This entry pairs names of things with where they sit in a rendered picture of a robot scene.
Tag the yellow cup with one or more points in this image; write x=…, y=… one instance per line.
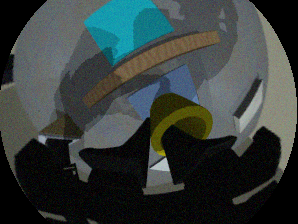
x=172, y=108

